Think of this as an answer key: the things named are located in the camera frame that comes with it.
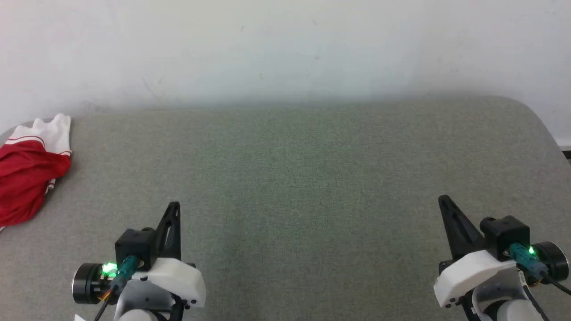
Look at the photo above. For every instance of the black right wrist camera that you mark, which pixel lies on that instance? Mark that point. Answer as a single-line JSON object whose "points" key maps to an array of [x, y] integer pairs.
{"points": [[506, 236]]}

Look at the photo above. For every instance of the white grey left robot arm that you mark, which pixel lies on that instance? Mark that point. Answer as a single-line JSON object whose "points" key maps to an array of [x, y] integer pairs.
{"points": [[87, 283]]}

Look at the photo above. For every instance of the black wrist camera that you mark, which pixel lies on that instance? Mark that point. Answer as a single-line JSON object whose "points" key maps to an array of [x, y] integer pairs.
{"points": [[134, 247], [506, 236]]}

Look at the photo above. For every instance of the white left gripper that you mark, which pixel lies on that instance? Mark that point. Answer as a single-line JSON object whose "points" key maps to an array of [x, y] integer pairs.
{"points": [[176, 276]]}

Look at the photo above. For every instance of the grey fabric sofa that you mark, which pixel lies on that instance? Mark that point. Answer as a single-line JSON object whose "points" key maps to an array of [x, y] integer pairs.
{"points": [[303, 187]]}

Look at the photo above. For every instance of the red and white basketball jersey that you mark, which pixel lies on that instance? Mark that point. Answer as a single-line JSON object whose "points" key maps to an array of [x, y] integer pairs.
{"points": [[24, 178]]}

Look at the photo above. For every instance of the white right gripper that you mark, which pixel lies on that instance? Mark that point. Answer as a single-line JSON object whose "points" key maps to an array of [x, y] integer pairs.
{"points": [[473, 272]]}

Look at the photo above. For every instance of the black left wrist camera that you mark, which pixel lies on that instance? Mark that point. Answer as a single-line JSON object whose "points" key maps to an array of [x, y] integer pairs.
{"points": [[134, 247]]}

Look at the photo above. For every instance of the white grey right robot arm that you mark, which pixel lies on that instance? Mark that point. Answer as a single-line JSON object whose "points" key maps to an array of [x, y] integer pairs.
{"points": [[551, 263]]}

